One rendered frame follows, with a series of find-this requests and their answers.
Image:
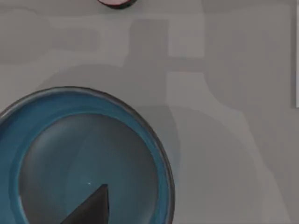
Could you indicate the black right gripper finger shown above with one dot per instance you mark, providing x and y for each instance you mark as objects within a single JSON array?
[{"x": 95, "y": 207}]

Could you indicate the blue bowl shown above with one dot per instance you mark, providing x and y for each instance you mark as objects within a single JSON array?
[{"x": 70, "y": 140}]

